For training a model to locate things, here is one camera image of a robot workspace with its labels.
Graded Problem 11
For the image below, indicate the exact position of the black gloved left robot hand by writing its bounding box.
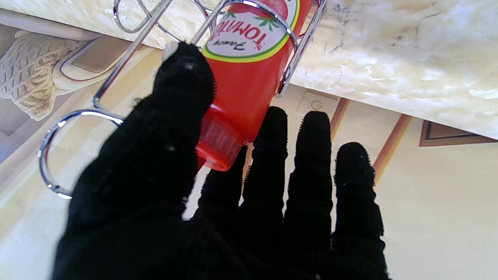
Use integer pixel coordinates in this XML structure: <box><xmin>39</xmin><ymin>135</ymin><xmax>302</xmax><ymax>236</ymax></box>
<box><xmin>53</xmin><ymin>42</ymin><xmax>391</xmax><ymax>280</ymax></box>

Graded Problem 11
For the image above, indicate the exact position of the red tomato ketchup bottle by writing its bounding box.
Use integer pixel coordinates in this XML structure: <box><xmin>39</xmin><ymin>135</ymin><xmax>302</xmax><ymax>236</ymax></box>
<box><xmin>195</xmin><ymin>0</ymin><xmax>314</xmax><ymax>172</ymax></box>

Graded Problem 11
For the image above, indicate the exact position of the beige sofa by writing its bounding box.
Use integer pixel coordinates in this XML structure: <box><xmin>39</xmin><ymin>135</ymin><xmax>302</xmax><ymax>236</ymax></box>
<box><xmin>0</xmin><ymin>8</ymin><xmax>152</xmax><ymax>164</ymax></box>

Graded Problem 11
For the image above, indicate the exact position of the knitted beige cushion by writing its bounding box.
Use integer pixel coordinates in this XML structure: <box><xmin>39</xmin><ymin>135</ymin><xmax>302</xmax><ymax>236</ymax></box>
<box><xmin>0</xmin><ymin>30</ymin><xmax>94</xmax><ymax>121</ymax></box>

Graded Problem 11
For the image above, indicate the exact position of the tripod floor lamp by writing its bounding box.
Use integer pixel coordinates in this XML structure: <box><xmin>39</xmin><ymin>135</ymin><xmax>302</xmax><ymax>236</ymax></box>
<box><xmin>243</xmin><ymin>97</ymin><xmax>414</xmax><ymax>183</ymax></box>

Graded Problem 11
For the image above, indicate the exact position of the chrome wire seasoning rack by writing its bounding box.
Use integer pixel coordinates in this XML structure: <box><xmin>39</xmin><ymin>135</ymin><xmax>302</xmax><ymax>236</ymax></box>
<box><xmin>38</xmin><ymin>0</ymin><xmax>327</xmax><ymax>200</ymax></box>

